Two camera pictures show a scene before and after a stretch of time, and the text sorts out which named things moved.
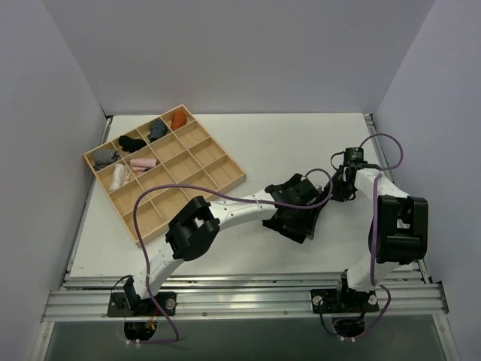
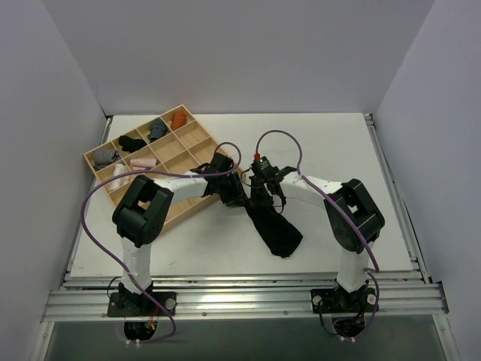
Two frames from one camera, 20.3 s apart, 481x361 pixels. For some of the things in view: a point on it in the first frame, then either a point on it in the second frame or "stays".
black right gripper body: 339,189 → 263,196
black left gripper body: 291,224 → 233,194
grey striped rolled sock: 104,157 stays
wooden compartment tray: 173,148 stays
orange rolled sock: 178,119 stays
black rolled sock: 129,144 stays
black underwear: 297,224 → 280,235
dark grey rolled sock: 158,129 stays
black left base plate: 118,305 stays
